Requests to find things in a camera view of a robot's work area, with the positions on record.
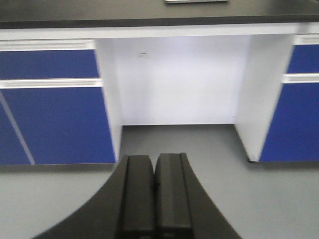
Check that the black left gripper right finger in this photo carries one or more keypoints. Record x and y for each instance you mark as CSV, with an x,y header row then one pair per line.
x,y
183,208

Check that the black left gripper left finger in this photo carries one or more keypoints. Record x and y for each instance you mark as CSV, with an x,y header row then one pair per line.
x,y
123,208

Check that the silver metal tray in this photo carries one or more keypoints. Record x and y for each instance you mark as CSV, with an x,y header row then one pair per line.
x,y
192,1

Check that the blue left cabinet door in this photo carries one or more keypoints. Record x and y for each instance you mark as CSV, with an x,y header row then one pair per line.
x,y
55,126

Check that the blue cabinet door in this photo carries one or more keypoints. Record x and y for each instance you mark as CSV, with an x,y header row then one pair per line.
x,y
55,126
294,130

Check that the blue right cabinet door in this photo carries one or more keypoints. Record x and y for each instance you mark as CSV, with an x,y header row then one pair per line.
x,y
294,130

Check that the blue left cabinet drawer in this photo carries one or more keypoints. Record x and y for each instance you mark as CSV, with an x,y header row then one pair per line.
x,y
48,64

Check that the blue cabinet drawer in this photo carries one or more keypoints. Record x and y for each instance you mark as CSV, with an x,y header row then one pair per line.
x,y
304,59
48,64

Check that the blue right cabinet drawer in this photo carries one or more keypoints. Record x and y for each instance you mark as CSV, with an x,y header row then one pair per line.
x,y
304,59

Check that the white lab bench frame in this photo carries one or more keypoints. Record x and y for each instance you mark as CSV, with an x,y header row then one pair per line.
x,y
167,75

